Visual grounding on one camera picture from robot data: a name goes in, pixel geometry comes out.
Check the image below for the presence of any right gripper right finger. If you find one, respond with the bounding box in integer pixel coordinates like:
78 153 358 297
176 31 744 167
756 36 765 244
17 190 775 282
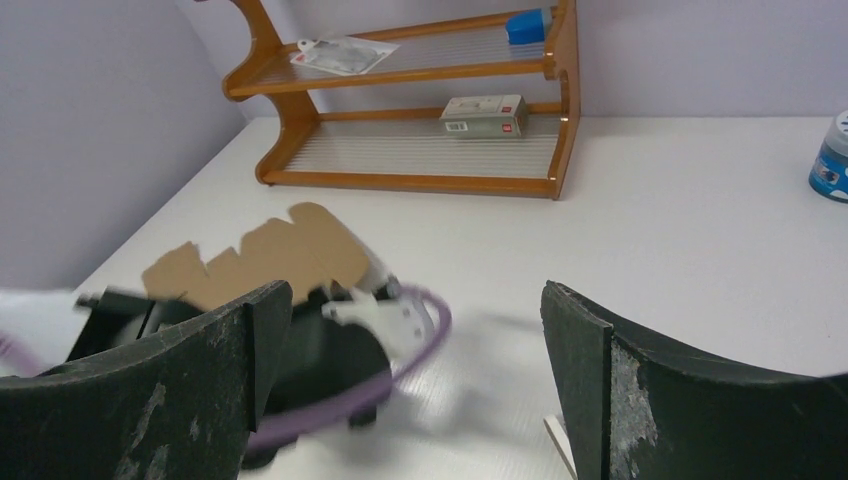
540 281 847 479

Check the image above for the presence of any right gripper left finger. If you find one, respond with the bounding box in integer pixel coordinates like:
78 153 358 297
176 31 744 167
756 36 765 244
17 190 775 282
1 281 292 479

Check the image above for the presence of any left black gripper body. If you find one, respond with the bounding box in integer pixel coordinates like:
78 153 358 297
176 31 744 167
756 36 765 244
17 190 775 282
68 284 389 416

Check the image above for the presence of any brown cardboard box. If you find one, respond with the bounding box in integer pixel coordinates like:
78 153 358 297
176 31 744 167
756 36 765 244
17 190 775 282
141 202 371 310

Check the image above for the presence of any grey box lower shelf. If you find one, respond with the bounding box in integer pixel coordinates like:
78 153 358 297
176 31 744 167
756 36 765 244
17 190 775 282
440 94 528 139

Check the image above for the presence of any small pink white stapler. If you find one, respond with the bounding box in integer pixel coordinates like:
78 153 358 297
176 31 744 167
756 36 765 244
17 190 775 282
543 414 578 480

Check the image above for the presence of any wooden three-tier shelf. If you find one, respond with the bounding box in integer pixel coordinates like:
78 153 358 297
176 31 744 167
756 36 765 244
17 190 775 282
223 1 581 199

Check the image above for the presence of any blue white round jar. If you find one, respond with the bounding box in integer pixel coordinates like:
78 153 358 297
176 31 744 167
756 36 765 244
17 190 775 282
808 111 847 203

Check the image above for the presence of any flat plastic blister package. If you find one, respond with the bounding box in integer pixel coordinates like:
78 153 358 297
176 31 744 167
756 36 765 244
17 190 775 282
290 36 399 76

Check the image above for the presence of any small blue object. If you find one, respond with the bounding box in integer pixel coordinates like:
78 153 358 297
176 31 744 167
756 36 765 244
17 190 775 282
504 8 553 45

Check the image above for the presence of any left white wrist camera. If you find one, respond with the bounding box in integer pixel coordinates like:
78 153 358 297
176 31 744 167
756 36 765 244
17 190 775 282
321 255 452 376

